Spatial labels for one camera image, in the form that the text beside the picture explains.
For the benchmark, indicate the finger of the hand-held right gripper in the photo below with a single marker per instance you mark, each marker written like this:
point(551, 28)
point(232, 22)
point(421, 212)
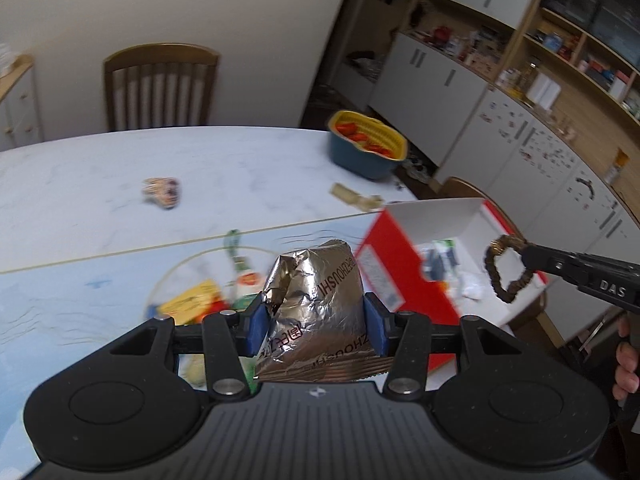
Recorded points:
point(550, 260)

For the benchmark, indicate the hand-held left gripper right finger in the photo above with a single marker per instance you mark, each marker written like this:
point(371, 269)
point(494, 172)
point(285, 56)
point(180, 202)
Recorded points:
point(376, 325)

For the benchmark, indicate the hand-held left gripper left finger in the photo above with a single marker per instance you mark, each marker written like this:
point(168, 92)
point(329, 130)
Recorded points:
point(257, 327)

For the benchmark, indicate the brown scrunchie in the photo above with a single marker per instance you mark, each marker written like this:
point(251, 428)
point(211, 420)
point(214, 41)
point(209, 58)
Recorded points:
point(492, 265)

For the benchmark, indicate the silver foil snack packet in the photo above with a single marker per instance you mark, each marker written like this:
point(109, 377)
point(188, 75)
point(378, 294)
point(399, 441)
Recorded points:
point(320, 300)

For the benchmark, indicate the red and white cardboard box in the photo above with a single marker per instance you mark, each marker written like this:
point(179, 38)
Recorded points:
point(395, 245)

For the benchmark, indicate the bunny face plush toy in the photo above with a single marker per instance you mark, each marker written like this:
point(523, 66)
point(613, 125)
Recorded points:
point(162, 192)

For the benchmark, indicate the person's right hand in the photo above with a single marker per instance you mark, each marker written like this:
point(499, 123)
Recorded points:
point(627, 375)

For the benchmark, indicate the green and white packet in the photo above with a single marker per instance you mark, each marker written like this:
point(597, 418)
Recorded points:
point(245, 275)

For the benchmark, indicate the yellow packet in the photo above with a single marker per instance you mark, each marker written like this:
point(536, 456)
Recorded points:
point(192, 300)

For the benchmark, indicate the white crumpled paper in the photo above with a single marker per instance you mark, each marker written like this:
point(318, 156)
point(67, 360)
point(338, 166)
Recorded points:
point(470, 286)

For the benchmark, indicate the dark blue packet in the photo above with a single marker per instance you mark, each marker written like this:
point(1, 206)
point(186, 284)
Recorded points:
point(437, 262)

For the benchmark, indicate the clear glass bowl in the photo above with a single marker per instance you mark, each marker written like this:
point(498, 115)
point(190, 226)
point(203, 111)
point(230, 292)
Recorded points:
point(165, 280)

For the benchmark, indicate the small beige object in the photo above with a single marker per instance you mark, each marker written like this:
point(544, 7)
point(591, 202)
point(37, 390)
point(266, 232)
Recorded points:
point(355, 197)

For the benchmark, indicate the patterned slippers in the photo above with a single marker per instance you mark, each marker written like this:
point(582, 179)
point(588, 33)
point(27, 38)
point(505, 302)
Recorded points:
point(417, 170)

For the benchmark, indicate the blue plastic basin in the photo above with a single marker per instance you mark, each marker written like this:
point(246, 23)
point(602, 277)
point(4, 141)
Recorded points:
point(360, 162)

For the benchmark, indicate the yellow colander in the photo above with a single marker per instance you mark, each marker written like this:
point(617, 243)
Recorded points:
point(392, 140)

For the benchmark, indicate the pile of red produce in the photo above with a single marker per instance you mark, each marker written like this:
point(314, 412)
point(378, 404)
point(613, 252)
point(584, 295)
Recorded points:
point(365, 137)

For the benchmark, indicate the clutter of small counter items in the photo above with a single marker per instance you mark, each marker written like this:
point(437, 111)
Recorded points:
point(465, 45)

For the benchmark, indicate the wooden open shelf unit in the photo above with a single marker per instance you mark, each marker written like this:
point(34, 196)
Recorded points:
point(575, 25)

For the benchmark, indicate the low white open shelf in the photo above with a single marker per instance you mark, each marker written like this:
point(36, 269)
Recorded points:
point(350, 85)

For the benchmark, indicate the brown slatted wooden chair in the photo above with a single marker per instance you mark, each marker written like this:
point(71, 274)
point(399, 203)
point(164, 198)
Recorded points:
point(160, 55)

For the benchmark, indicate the small white drawer cabinet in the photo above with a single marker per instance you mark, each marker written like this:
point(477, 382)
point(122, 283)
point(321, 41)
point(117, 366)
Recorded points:
point(20, 110)

